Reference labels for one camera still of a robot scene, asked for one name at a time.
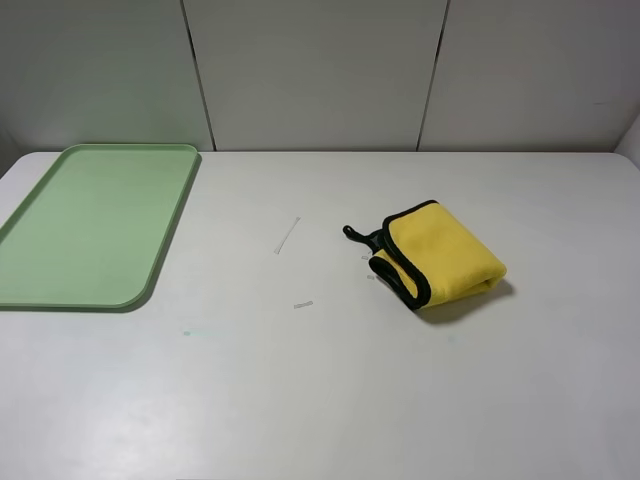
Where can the yellow towel with black trim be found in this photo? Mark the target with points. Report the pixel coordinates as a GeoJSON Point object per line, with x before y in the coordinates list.
{"type": "Point", "coordinates": [428, 257]}

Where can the green plastic tray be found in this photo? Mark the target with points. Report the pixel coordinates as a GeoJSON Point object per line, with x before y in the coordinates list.
{"type": "Point", "coordinates": [92, 234]}

